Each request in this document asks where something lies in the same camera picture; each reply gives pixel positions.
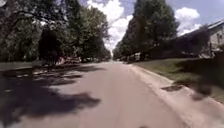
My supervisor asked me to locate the row of trees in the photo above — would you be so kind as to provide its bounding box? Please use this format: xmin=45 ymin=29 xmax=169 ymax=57
xmin=112 ymin=0 xmax=181 ymax=64
xmin=0 ymin=0 xmax=112 ymax=66

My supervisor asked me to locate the grass verge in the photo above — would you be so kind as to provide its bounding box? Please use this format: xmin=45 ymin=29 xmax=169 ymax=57
xmin=134 ymin=58 xmax=224 ymax=104

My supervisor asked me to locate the storm drain grate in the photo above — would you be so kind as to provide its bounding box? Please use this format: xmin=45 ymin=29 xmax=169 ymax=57
xmin=161 ymin=84 xmax=185 ymax=93

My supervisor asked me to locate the dark bush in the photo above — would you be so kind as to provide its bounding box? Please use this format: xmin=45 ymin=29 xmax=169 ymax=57
xmin=37 ymin=29 xmax=63 ymax=66

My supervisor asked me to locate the pale concrete kerb gutter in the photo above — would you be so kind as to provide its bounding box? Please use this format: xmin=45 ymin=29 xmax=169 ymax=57
xmin=128 ymin=63 xmax=224 ymax=128

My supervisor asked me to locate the grey asphalt road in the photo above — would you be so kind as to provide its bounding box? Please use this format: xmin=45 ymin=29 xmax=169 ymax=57
xmin=0 ymin=60 xmax=188 ymax=128

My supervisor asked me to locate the house with grey roof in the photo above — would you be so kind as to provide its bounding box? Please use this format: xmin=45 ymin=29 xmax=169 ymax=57
xmin=176 ymin=18 xmax=224 ymax=60

